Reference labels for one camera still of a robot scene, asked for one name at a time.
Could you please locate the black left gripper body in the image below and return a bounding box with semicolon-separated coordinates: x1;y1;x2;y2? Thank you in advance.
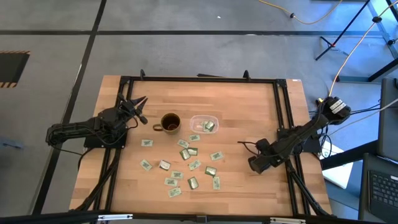
116;93;149;125

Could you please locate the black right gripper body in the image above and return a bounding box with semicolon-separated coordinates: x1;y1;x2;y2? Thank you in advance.
248;154;276;174

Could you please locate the brown ceramic mug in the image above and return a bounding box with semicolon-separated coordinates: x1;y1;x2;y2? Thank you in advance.
152;113;182;135

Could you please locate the clear plastic container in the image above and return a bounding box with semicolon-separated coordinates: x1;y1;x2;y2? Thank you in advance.
190;114;220;135

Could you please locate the white box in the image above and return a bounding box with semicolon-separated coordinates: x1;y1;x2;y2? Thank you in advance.
322;139;354;190

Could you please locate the black desk beam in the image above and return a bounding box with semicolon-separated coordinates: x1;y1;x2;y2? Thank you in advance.
320;139;379;171

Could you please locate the blue floor object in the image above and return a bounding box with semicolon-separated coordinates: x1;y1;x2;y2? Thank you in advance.
0;138;25;151

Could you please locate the black floor hatch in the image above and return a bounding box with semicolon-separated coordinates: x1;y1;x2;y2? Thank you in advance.
0;50;31;89

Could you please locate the black laptop keyboard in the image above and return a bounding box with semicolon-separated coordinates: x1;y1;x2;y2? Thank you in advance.
359;152;398;223

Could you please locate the grey monitor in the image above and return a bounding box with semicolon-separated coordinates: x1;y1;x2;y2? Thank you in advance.
377;77;398;162

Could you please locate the black stand leg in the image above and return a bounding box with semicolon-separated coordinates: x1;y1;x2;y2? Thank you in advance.
368;57;398;83

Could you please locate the black tripod stand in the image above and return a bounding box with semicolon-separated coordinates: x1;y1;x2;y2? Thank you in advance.
315;0;373;62

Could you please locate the black right camera cable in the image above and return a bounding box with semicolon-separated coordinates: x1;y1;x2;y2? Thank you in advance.
237;141;259;156

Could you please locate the silver metal bracket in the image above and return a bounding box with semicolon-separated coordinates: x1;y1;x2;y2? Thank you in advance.
98;213;134;222
269;217;307;224

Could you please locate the black cable bundle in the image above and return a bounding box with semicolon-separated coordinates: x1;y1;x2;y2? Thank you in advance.
308;99;382;125

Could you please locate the white cable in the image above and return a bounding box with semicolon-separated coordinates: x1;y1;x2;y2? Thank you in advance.
329;98;398;136

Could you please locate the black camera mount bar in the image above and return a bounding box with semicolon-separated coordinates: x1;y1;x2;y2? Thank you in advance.
0;210;398;224

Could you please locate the yellow extension cable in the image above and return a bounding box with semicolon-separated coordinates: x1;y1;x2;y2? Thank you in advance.
257;0;344;26

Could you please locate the yellow cable with plug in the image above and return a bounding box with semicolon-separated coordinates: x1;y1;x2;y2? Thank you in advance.
316;0;398;106

